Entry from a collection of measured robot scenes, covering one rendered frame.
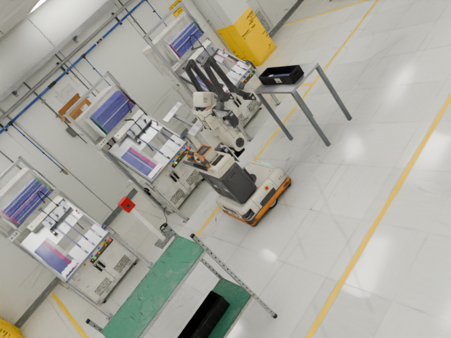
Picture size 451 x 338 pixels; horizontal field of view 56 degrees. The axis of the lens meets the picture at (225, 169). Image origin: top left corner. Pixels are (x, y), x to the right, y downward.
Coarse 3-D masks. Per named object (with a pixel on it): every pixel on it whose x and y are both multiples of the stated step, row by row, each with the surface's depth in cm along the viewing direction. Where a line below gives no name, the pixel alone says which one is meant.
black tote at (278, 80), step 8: (264, 72) 486; (272, 72) 487; (280, 72) 476; (288, 72) 464; (296, 72) 438; (264, 80) 478; (272, 80) 466; (280, 80) 454; (288, 80) 443; (296, 80) 440
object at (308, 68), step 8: (296, 64) 472; (304, 64) 459; (312, 64) 446; (304, 72) 444; (320, 72) 446; (304, 80) 437; (328, 80) 453; (264, 88) 480; (272, 88) 466; (280, 88) 454; (288, 88) 442; (296, 88) 434; (328, 88) 458; (296, 96) 435; (336, 96) 462; (264, 104) 497; (304, 104) 525; (272, 112) 504; (304, 112) 446; (344, 112) 472; (280, 120) 511; (312, 120) 450; (288, 136) 521; (320, 136) 463; (328, 144) 467
